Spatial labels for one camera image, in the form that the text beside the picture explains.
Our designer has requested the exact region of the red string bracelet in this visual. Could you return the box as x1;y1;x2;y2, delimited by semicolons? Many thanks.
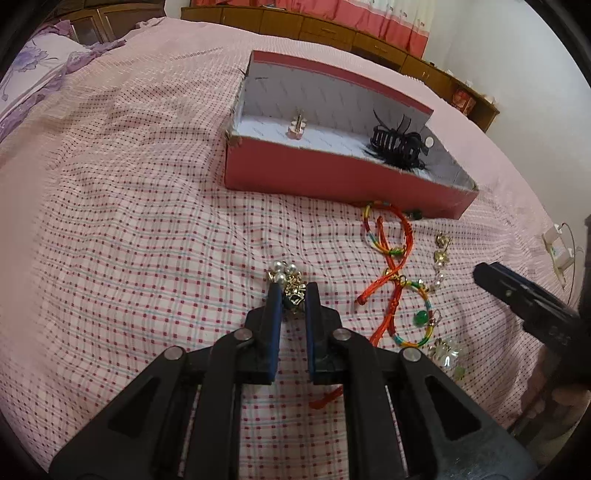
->
362;200;414;257

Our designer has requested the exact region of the white wall socket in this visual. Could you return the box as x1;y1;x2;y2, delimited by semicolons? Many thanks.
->
542;224;577;289

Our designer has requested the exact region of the pearl drop earring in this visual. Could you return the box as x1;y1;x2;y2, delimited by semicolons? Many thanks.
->
433;234;455;292

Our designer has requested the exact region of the crystal bead bracelet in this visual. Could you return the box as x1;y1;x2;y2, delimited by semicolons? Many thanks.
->
427;338;468;381

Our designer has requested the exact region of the red patterned curtain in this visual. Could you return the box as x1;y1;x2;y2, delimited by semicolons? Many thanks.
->
191;0;437;58

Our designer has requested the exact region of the multicoloured bangle with red cord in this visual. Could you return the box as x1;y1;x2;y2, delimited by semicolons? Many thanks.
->
308;251;439;411

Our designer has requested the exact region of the pearl gold brooch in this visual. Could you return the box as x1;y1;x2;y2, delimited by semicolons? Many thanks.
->
265;259;308;317

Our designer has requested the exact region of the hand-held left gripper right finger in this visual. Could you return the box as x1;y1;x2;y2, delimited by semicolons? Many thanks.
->
305;281;539;480

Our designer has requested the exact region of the red cardboard box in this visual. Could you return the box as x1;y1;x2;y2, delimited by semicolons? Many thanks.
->
225;50;479;220

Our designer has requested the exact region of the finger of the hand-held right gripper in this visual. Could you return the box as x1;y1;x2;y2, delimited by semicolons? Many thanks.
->
473;261;581;325

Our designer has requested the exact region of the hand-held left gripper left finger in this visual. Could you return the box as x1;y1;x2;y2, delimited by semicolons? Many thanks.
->
48;282;283;480

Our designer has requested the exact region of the person's right hand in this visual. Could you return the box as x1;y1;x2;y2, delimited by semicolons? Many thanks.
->
524;353;591;435

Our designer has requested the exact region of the black feather hair clip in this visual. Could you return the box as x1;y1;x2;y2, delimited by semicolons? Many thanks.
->
362;108;430;174

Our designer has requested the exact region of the low wooden cabinet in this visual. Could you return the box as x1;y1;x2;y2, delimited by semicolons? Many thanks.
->
180;4;502;132

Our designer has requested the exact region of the wooden headboard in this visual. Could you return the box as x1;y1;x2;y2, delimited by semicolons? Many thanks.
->
55;4;167;47

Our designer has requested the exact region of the purple floral pillow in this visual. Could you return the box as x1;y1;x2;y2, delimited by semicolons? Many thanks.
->
0;34;125;144

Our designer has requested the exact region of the pink checked bedsheet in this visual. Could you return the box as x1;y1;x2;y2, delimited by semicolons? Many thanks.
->
0;16;573;480

